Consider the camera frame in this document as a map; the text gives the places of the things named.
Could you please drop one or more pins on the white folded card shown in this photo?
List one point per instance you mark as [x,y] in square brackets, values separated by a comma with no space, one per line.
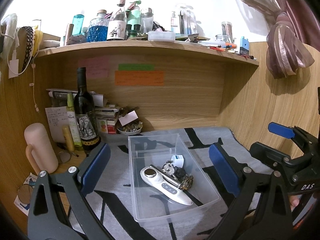
[130,117]

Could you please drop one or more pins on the stack of books and papers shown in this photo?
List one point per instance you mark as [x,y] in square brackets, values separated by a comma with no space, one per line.
[106,113]

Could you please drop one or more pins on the clear sake bottle with label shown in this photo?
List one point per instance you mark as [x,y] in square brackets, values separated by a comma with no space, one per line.
[117,24]

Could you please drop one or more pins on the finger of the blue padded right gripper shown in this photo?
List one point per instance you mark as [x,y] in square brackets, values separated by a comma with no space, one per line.
[281,130]

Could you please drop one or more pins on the person's right hand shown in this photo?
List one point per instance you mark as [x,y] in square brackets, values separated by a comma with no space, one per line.
[294,201]

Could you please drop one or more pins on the wooden shelf board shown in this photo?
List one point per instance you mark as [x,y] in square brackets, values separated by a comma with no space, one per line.
[133,47]

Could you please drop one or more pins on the white handwritten paper note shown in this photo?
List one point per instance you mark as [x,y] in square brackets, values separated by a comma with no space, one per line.
[57,117]

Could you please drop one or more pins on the green paper note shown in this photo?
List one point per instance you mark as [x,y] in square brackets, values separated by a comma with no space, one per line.
[135,67]

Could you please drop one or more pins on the blue patterned glass bottle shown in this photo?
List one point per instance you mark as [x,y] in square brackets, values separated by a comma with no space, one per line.
[97,30]

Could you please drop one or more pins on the beige thermos bottle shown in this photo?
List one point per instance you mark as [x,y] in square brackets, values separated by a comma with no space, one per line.
[39,150]

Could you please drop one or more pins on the bunch of keys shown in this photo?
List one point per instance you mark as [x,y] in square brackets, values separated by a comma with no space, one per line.
[187,181]

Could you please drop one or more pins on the pink paper note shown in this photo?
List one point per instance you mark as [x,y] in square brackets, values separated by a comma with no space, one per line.
[96,67]

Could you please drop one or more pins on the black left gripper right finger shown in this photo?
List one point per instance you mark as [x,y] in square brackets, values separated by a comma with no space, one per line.
[261,207]

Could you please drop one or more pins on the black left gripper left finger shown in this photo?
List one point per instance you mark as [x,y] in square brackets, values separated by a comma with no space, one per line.
[47,218]

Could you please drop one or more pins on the white plastic box on shelf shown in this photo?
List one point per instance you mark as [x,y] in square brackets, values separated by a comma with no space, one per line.
[163,36]

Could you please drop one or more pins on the orange paper note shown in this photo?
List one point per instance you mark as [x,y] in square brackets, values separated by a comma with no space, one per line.
[139,78]

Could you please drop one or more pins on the white handheld massager device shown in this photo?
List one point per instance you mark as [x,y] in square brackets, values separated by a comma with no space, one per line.
[155,179]

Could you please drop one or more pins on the pink tied curtain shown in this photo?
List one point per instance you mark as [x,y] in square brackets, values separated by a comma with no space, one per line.
[286,52]

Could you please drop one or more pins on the round eyeglasses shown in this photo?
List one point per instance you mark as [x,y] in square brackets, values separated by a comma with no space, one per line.
[64,154]

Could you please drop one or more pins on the dark elephant label wine bottle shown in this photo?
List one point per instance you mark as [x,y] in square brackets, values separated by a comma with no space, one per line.
[85,114]

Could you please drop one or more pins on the teal plastic tube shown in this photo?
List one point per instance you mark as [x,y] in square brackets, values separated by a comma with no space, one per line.
[77,24]

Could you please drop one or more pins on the grey black patterned mat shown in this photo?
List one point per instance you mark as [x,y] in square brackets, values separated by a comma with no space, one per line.
[129,208]

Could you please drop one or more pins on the white travel plug adapter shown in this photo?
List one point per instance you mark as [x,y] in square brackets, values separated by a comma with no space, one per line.
[177,160]

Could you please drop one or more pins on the green white spray bottle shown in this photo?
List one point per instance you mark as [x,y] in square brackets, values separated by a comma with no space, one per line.
[72,121]

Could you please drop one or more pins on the clear plastic storage bin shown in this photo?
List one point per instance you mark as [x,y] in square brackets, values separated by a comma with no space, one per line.
[150,206]

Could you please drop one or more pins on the white bowl of stones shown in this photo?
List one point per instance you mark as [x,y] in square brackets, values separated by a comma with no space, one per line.
[132,128]

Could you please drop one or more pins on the yellow lip balm tube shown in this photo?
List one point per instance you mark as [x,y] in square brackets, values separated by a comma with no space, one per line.
[68,138]

